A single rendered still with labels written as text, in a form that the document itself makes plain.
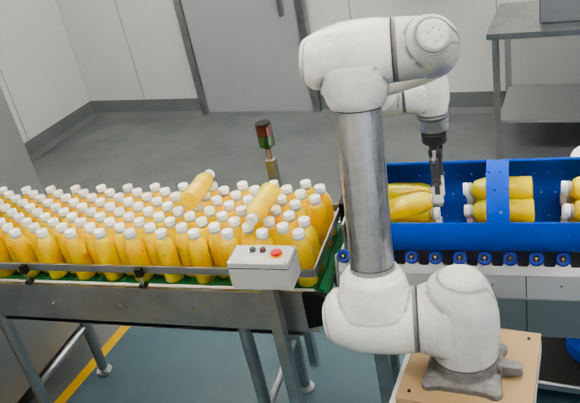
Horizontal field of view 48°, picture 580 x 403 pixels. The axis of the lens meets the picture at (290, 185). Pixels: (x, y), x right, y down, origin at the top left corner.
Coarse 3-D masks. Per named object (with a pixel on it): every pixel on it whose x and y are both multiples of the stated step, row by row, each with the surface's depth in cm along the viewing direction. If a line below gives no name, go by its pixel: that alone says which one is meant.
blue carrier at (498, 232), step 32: (480, 160) 205; (512, 160) 202; (544, 160) 199; (576, 160) 198; (448, 192) 222; (544, 192) 212; (416, 224) 199; (448, 224) 196; (480, 224) 193; (512, 224) 190; (544, 224) 188; (576, 224) 185
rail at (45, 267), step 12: (0, 264) 252; (12, 264) 250; (36, 264) 246; (48, 264) 245; (60, 264) 243; (72, 264) 241; (84, 264) 240; (96, 264) 238; (300, 276) 214; (312, 276) 212
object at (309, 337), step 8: (272, 160) 261; (272, 168) 262; (272, 176) 264; (280, 176) 267; (280, 184) 267; (304, 336) 303; (312, 336) 305; (312, 344) 305; (312, 352) 307; (312, 360) 310
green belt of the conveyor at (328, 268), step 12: (336, 240) 239; (336, 252) 232; (324, 264) 227; (12, 276) 257; (36, 276) 254; (48, 276) 252; (72, 276) 249; (96, 276) 246; (132, 276) 242; (156, 276) 239; (324, 276) 220; (336, 276) 226; (312, 288) 216; (324, 288) 216
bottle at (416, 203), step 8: (416, 192) 204; (424, 192) 203; (432, 192) 204; (392, 200) 207; (400, 200) 205; (408, 200) 204; (416, 200) 202; (424, 200) 202; (432, 200) 202; (392, 208) 206; (400, 208) 205; (408, 208) 204; (416, 208) 203; (424, 208) 202; (392, 216) 207; (400, 216) 206; (408, 216) 206
